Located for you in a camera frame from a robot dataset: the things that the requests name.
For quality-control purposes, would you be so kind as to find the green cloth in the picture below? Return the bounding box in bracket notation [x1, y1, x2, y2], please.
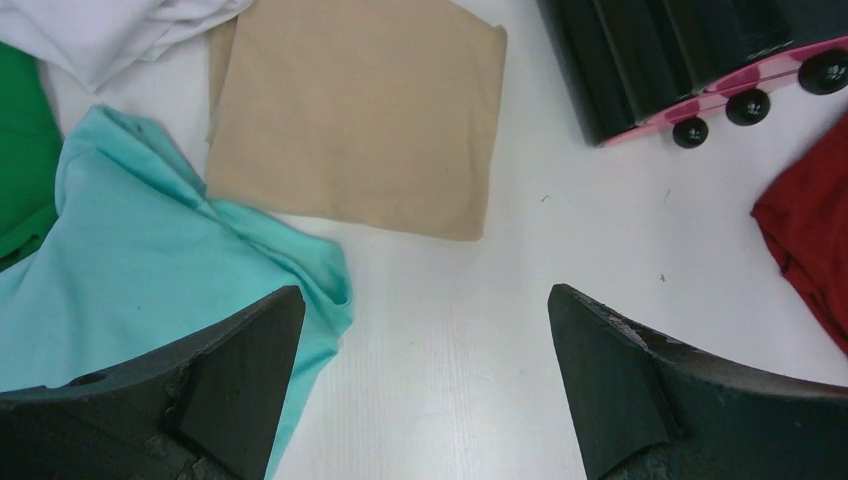
[1, 43, 62, 270]

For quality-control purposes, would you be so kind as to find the teal cloth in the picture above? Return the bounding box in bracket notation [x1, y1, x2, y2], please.
[1, 105, 353, 476]

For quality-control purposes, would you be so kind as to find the pink drawer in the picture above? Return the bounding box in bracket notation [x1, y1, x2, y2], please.
[662, 72, 803, 127]
[599, 102, 724, 148]
[705, 36, 847, 98]

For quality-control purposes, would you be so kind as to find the red cloth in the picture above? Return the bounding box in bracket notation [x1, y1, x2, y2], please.
[751, 115, 847, 352]

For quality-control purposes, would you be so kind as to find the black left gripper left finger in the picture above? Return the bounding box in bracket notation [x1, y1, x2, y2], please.
[1, 286, 306, 479]

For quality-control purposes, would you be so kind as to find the beige folded cloth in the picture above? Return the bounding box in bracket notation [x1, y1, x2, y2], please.
[205, 1, 507, 241]

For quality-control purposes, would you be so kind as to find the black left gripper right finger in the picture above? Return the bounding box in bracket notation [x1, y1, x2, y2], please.
[547, 284, 847, 479]

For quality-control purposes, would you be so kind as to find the white crumpled cloth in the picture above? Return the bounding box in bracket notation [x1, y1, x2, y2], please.
[1, 0, 252, 92]

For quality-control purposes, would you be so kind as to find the pink top drawer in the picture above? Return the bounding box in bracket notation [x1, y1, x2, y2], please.
[705, 36, 847, 98]

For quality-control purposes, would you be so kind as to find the black pink drawer organizer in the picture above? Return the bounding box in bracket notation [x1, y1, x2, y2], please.
[539, 0, 847, 149]

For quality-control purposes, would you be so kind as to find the pink bottom drawer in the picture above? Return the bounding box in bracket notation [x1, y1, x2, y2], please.
[599, 102, 724, 148]

